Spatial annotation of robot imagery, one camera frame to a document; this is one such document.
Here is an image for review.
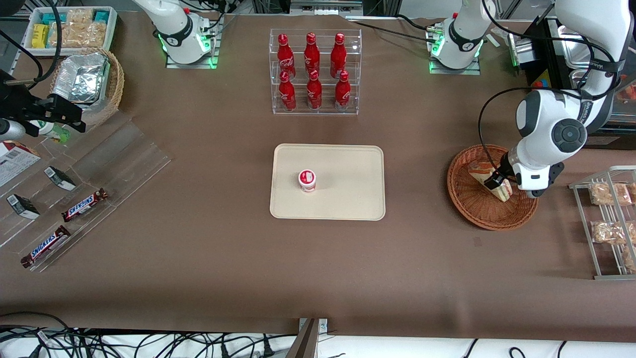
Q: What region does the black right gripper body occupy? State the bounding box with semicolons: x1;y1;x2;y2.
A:
0;70;50;138

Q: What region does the triangular sandwich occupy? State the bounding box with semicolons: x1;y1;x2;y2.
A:
468;162;513;202

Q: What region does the brown round wicker basket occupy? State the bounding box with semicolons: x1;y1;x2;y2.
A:
447;144;540;231

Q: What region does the tan wicker basket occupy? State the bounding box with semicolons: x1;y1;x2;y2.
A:
49;47;125;128

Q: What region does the beige plastic tray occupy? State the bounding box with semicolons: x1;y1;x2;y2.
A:
269;143;386;221

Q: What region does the white bottle with green label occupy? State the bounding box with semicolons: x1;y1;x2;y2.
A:
29;119;72;145

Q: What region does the silver foil container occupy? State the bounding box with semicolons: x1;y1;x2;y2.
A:
51;52;111;105

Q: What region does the small black white box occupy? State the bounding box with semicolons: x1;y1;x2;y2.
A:
44;166;77;191
6;194;40;220

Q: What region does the white barcode carton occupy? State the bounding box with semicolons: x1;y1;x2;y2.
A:
0;141;42;188

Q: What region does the clear acrylic stepped display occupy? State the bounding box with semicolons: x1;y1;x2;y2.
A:
0;110;172;273

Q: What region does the clear bagged cracker pack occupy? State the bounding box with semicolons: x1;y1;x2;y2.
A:
49;22;107;49
67;8;95;25

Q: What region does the Snickers chocolate bar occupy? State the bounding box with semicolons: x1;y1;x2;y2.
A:
61;188;109;223
20;225;72;269

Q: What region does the white plastic snack bin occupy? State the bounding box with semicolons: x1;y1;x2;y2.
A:
22;6;119;56

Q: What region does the steel warmer pan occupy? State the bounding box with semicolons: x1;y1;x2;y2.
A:
569;70;591;91
557;24;594;70

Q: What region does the black food warmer appliance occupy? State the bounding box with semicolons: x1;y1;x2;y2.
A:
517;16;636;150

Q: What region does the red cola bottle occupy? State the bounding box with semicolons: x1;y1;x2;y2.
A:
276;33;296;80
304;32;320;75
334;71;351;111
279;71;297;112
306;70;322;110
330;33;347;79

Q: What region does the clear acrylic bottle rack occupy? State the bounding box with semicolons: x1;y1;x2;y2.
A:
269;28;363;116

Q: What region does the red white yogurt cup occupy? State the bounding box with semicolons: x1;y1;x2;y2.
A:
298;169;318;193

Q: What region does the brown table cover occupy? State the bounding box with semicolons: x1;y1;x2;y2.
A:
0;11;636;344

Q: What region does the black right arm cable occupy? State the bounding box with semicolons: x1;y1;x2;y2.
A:
0;0;63;91

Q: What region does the silver wire rack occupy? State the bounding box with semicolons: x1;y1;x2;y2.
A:
569;166;636;280

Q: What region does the black tabletop cable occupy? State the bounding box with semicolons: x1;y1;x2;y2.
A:
348;14;444;43

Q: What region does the silver table edge bracket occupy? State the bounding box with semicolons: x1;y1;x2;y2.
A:
286;318;329;358

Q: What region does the black floor cable bundle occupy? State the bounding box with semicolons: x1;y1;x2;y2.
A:
0;311;299;358

